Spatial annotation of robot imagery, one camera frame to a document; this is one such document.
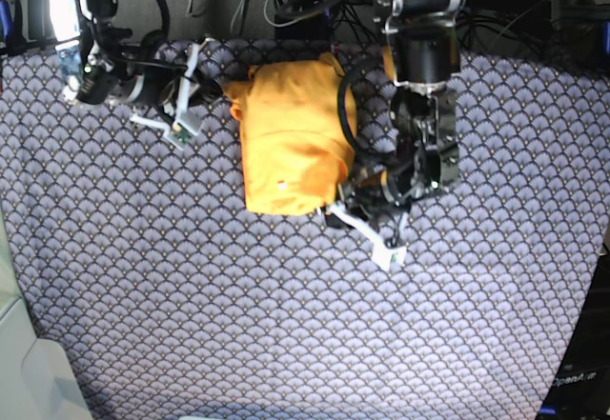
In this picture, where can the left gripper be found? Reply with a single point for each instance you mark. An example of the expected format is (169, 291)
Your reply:
(375, 199)

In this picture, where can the blue fan-patterned tablecloth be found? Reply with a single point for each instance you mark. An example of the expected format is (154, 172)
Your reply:
(170, 298)

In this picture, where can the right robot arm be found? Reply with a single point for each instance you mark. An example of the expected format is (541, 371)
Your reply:
(78, 25)

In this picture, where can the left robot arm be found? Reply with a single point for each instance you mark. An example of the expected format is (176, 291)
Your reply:
(421, 56)

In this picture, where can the yellow T-shirt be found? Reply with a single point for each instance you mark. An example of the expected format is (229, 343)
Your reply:
(294, 152)

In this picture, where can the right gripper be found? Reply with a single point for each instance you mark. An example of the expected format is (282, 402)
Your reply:
(103, 79)

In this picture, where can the black OpenArm box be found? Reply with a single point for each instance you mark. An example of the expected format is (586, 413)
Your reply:
(580, 389)

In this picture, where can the white plastic bin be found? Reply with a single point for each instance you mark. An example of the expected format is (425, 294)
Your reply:
(37, 381)

